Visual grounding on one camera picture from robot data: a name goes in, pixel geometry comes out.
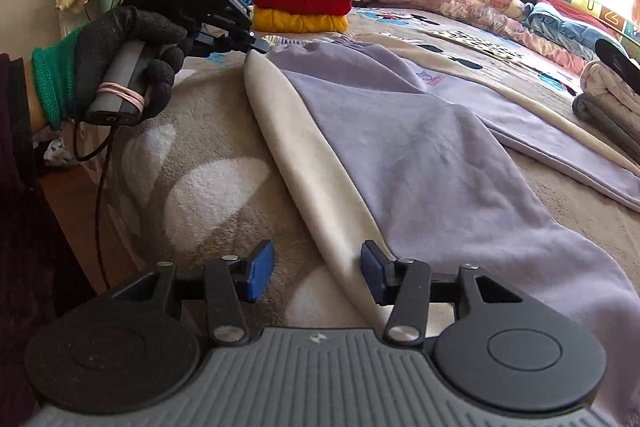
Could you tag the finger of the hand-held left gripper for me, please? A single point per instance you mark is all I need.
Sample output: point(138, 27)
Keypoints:
point(247, 43)

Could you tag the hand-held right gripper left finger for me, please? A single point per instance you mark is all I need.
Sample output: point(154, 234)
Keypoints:
point(260, 269)

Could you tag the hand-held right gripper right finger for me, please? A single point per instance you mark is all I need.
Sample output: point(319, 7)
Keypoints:
point(372, 269)

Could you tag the lavender and cream pants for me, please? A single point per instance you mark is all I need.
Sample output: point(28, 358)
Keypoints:
point(400, 147)

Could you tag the grey folded clothes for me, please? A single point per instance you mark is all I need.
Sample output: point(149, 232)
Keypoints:
point(607, 107)

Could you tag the person's left hand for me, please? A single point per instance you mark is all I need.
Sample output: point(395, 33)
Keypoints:
point(115, 29)

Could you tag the yellow folded garment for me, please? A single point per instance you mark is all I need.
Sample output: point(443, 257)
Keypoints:
point(295, 22)

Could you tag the red folded garment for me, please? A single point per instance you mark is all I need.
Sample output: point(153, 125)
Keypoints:
point(300, 4)

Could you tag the pink floral pillow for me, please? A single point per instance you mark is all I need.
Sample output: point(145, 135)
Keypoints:
point(450, 9)

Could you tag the person's dark maroon clothing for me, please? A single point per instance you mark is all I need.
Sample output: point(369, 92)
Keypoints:
point(35, 257)

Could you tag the blue folded quilt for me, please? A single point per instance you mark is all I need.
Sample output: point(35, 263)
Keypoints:
point(570, 27)

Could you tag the black curved object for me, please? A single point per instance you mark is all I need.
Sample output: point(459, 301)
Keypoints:
point(617, 59)

